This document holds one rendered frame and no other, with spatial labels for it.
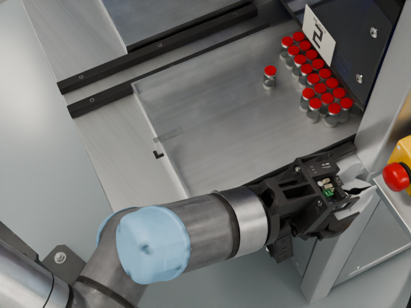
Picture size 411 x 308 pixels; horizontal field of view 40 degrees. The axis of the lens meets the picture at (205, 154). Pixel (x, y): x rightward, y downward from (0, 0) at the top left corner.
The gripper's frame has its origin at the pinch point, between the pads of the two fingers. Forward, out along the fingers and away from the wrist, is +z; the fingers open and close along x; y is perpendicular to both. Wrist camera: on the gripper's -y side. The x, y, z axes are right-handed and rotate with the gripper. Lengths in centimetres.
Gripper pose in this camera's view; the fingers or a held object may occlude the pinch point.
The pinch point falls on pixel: (361, 192)
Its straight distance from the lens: 79.9
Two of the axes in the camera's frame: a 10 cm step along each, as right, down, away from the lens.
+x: -4.3, -7.8, 4.5
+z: 8.4, -1.6, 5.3
